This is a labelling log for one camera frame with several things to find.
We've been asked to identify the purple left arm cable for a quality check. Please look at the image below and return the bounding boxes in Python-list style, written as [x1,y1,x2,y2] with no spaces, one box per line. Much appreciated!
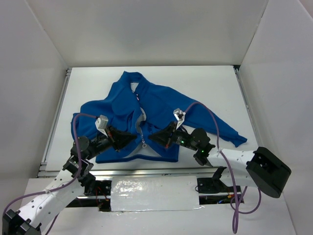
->
[2,114,100,235]

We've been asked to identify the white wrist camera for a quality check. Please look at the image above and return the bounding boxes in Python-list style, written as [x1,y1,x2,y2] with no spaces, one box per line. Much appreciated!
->
[173,108,186,129]
[95,115,109,135]

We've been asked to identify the blue zip-up fleece jacket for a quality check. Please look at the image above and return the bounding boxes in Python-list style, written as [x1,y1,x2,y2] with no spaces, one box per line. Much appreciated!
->
[71,71,247,164]

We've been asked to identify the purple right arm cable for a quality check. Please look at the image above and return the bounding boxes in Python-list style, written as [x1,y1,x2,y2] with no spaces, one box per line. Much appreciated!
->
[184,101,262,234]

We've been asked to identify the aluminium front rail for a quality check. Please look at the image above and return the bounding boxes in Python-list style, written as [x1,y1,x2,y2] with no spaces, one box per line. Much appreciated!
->
[36,165,269,177]

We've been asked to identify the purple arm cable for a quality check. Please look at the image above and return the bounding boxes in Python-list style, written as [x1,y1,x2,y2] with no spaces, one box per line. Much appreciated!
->
[2,114,100,235]
[184,101,262,234]

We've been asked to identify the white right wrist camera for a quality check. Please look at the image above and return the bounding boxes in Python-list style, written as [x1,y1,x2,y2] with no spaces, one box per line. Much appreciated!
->
[173,108,186,129]

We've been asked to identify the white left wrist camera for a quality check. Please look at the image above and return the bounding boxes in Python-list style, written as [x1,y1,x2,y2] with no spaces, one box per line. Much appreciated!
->
[95,115,109,135]

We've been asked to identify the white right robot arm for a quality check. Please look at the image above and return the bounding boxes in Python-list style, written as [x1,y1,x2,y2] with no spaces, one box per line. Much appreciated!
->
[149,122,291,198]

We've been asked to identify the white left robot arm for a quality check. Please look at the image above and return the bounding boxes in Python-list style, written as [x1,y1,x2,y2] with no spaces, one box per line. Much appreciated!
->
[2,126,136,235]

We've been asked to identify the white foil-taped front panel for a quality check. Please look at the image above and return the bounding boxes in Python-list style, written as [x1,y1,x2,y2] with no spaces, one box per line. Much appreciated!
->
[111,176,201,212]

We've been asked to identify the silver zipper pull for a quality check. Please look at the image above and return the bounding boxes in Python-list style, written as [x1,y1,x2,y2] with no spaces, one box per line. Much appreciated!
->
[141,134,147,148]

